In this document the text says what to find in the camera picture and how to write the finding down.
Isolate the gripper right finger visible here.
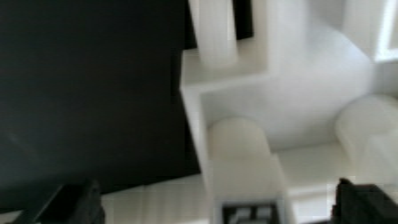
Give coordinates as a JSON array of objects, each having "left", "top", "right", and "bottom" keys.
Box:
[{"left": 332, "top": 178, "right": 398, "bottom": 224}]

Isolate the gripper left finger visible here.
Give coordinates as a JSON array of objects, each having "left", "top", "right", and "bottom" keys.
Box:
[{"left": 12, "top": 180, "right": 105, "bottom": 224}]

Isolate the white chair seat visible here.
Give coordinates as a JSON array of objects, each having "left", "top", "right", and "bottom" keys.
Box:
[{"left": 181, "top": 0, "right": 398, "bottom": 224}]

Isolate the white U-shaped fence wall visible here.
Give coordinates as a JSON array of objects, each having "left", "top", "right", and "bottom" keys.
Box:
[{"left": 0, "top": 175, "right": 210, "bottom": 224}]

